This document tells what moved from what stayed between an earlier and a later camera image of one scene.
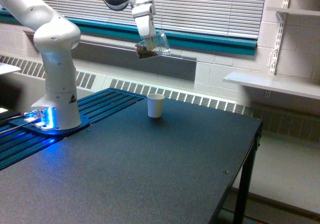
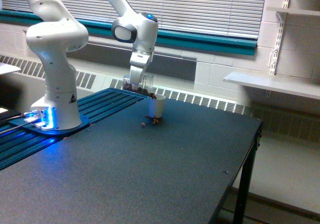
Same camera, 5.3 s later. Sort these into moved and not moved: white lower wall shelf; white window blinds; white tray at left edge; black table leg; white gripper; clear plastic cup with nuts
Moved: clear plastic cup with nuts; white gripper
Not moved: white lower wall shelf; white window blinds; white tray at left edge; black table leg
